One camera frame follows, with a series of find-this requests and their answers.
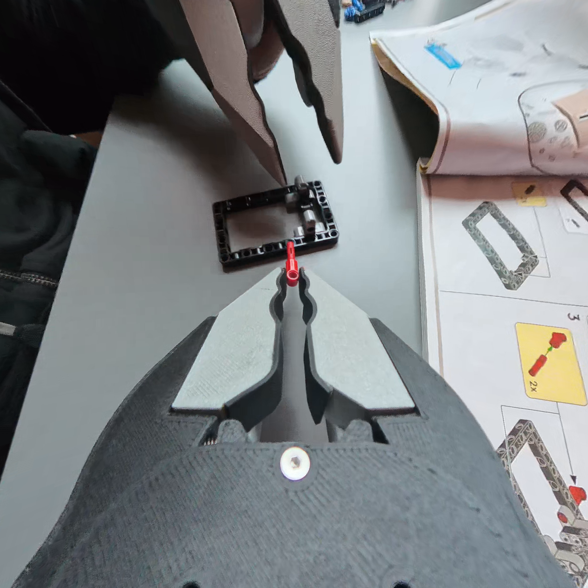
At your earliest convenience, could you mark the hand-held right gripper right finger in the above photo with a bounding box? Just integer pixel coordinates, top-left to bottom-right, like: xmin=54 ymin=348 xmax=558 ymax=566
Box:
xmin=299 ymin=269 xmax=416 ymax=425

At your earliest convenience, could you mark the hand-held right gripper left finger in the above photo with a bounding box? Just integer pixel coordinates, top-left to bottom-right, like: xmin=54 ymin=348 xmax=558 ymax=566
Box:
xmin=170 ymin=268 xmax=288 ymax=431

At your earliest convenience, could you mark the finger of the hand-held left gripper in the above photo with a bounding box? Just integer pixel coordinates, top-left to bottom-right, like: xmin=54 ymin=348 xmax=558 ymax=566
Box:
xmin=178 ymin=0 xmax=288 ymax=185
xmin=275 ymin=0 xmax=345 ymax=165

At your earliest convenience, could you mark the pile of lego pieces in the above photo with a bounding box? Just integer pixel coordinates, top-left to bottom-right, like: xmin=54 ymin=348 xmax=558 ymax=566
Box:
xmin=340 ymin=0 xmax=414 ymax=24

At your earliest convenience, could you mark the black rectangular lego frame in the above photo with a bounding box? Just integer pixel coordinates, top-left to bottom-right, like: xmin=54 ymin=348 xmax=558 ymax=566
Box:
xmin=212 ymin=179 xmax=340 ymax=273

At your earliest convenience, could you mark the lego instruction booklet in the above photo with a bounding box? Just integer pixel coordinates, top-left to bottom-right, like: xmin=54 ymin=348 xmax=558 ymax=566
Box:
xmin=370 ymin=0 xmax=588 ymax=586

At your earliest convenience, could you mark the person's left forearm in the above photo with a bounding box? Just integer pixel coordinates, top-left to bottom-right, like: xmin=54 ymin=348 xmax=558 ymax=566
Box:
xmin=0 ymin=0 xmax=194 ymax=136

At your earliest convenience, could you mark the person's black jacket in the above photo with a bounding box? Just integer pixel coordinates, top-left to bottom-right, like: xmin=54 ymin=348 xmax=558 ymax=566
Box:
xmin=0 ymin=80 xmax=99 ymax=488

